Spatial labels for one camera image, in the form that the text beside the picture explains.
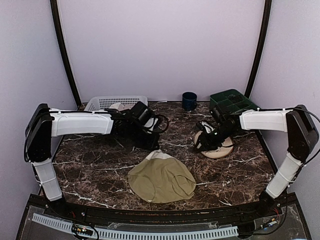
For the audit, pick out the black frame post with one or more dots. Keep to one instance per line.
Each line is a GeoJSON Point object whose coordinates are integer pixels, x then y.
{"type": "Point", "coordinates": [63, 51]}
{"type": "Point", "coordinates": [259, 48]}

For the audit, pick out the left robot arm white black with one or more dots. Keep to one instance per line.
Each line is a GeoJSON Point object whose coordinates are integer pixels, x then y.
{"type": "Point", "coordinates": [47, 123]}

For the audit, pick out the white slotted cable duct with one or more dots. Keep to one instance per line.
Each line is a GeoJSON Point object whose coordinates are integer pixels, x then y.
{"type": "Point", "coordinates": [98, 233]}

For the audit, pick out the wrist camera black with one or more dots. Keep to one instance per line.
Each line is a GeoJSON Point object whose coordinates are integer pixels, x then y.
{"type": "Point", "coordinates": [141, 113]}
{"type": "Point", "coordinates": [218, 114]}

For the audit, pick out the beige bird pattern plate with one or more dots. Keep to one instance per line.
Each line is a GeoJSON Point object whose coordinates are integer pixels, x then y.
{"type": "Point", "coordinates": [220, 152]}

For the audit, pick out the green compartment tray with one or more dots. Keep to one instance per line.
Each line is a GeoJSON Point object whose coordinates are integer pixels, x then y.
{"type": "Point", "coordinates": [231, 101]}

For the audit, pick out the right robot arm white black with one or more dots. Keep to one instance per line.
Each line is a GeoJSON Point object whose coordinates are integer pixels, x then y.
{"type": "Point", "coordinates": [297, 122]}

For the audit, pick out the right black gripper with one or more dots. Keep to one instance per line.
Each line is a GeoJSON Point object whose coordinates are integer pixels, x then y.
{"type": "Point", "coordinates": [206, 144]}

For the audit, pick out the pink underwear in basket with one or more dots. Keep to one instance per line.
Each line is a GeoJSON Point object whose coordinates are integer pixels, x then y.
{"type": "Point", "coordinates": [121, 107]}

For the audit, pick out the dark blue mug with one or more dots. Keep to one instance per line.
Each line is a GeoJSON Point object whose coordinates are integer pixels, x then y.
{"type": "Point", "coordinates": [189, 101]}

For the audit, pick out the olive green underwear white waistband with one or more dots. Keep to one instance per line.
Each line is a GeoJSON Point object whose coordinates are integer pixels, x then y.
{"type": "Point", "coordinates": [161, 178]}

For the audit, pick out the left black frame post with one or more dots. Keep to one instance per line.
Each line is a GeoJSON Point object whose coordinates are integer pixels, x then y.
{"type": "Point", "coordinates": [63, 51]}

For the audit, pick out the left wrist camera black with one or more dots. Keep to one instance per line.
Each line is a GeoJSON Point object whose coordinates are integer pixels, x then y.
{"type": "Point", "coordinates": [141, 113]}

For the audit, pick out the white plastic laundry basket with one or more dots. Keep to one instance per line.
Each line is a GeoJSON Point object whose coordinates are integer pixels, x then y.
{"type": "Point", "coordinates": [104, 102]}

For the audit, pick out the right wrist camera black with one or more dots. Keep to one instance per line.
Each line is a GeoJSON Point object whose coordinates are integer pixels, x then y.
{"type": "Point", "coordinates": [218, 114]}

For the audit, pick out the right black frame post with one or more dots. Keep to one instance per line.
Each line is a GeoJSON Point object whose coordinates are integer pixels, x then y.
{"type": "Point", "coordinates": [259, 48]}

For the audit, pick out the black front rail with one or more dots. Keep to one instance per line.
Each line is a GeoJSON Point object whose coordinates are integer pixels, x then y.
{"type": "Point", "coordinates": [243, 215]}

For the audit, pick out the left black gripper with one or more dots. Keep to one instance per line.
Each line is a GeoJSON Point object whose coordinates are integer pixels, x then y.
{"type": "Point", "coordinates": [152, 144]}

